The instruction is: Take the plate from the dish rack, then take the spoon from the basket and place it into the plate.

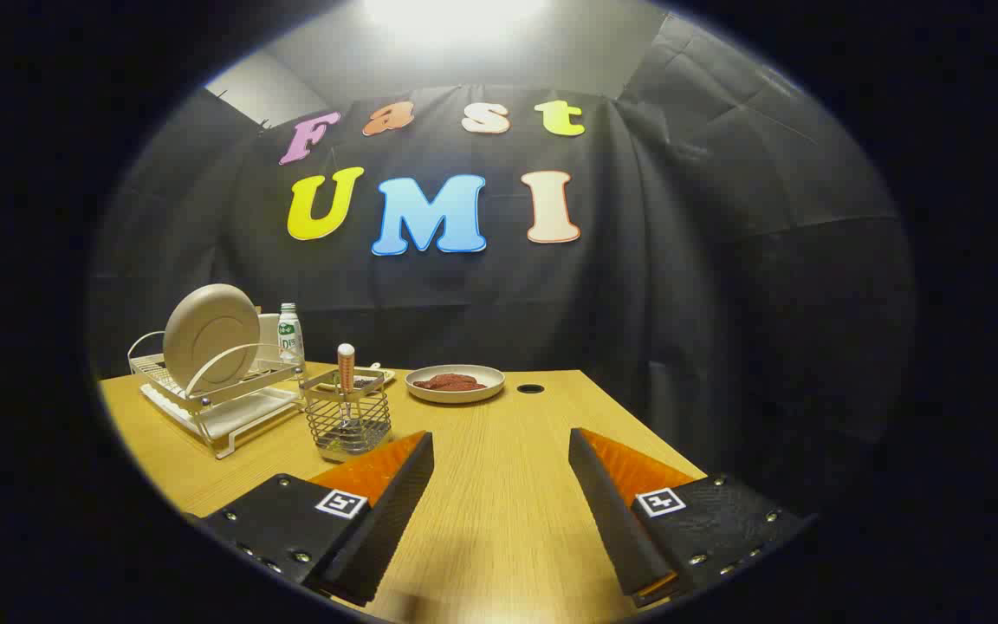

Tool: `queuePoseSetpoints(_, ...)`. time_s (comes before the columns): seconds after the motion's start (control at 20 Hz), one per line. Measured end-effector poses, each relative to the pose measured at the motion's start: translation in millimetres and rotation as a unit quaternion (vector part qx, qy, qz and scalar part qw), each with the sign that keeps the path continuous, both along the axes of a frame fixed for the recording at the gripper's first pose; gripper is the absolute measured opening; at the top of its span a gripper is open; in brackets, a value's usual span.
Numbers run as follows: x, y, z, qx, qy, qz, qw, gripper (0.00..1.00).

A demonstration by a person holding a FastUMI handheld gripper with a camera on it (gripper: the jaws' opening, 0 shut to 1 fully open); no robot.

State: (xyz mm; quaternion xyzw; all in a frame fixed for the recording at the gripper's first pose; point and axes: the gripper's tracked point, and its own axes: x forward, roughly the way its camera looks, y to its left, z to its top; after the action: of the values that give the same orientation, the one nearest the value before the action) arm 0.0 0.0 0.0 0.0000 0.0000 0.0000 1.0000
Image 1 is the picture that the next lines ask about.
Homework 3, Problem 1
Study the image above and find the spoon with red checked handle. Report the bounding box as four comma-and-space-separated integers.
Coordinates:
337, 343, 356, 434

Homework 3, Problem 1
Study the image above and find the white wire dish rack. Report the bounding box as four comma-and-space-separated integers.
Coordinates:
127, 329, 308, 460

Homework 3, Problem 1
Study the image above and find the metal wire basket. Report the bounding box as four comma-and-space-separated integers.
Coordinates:
301, 368, 393, 464

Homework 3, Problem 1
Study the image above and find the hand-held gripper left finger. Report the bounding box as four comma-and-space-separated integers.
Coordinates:
200, 431, 435, 608

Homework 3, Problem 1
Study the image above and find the white drip tray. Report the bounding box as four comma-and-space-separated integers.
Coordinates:
142, 384, 302, 441

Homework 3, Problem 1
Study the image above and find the black backdrop cloth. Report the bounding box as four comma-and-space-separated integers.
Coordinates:
87, 13, 916, 521

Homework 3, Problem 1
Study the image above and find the plastic bottle with green label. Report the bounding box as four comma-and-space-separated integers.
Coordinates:
278, 302, 306, 369

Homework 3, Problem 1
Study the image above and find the white toaster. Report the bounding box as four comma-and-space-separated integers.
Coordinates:
256, 314, 282, 365

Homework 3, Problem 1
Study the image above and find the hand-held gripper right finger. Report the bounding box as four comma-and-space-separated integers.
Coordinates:
568, 427, 816, 609

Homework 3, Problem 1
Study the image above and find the small beige meat plate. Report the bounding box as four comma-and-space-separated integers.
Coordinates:
405, 364, 506, 405

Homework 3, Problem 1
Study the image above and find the large beige plate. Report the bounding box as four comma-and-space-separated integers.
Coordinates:
163, 283, 261, 397

